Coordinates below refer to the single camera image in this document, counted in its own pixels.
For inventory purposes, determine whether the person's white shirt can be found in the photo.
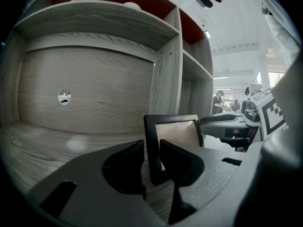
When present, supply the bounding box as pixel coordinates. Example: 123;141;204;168
254;0;303;71

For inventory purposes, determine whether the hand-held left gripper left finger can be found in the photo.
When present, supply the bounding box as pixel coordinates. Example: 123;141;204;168
25;139;167;226

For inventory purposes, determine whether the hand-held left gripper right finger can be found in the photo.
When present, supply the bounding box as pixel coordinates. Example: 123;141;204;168
160;139;248;226

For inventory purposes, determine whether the black picture frame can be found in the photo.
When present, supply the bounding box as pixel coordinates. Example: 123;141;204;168
143;114;205;186

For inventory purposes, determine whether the grey wooden shelf unit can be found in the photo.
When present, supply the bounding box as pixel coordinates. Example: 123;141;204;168
0;0;215;224

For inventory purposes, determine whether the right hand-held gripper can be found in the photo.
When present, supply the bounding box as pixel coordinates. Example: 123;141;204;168
199;87;289;148

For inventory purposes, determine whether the white round object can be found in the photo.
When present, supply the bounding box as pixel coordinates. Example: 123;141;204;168
123;1;142;10

